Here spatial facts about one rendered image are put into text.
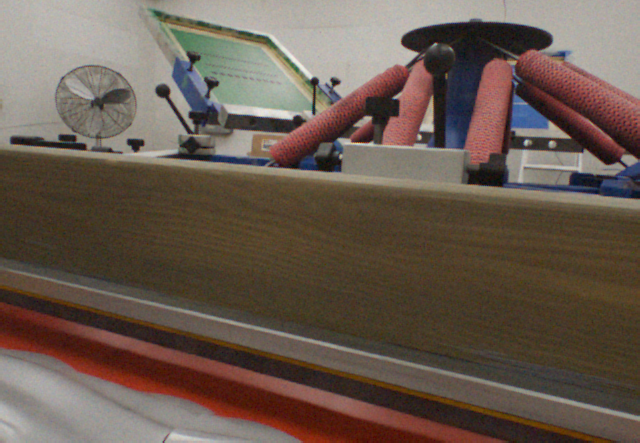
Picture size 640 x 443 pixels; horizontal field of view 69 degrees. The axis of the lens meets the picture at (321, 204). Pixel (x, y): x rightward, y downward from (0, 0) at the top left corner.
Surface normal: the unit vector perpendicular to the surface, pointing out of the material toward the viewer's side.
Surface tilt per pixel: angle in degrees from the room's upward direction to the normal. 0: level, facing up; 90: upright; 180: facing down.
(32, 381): 33
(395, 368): 90
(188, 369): 0
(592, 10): 90
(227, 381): 0
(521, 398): 90
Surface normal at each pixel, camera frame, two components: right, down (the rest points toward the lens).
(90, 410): -0.22, -0.82
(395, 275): -0.38, 0.09
